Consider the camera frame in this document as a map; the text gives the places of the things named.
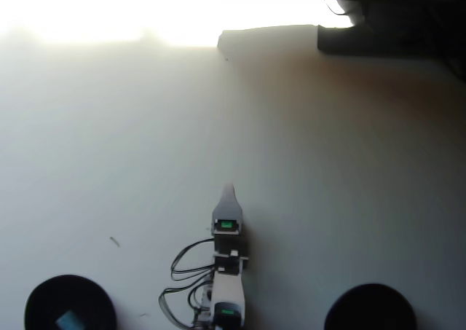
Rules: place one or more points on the white pointed gripper finger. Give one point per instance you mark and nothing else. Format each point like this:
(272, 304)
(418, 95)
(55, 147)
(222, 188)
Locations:
(228, 206)

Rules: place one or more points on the white Koch robot arm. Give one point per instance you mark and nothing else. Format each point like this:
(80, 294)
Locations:
(227, 290)

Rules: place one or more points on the blue cube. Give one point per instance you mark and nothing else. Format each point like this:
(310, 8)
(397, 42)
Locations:
(69, 320)

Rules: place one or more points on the black bowl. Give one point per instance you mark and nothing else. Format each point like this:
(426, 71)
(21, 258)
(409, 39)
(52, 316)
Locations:
(47, 301)
(369, 308)

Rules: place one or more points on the gripper body with green light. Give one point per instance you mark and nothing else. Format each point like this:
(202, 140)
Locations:
(227, 231)

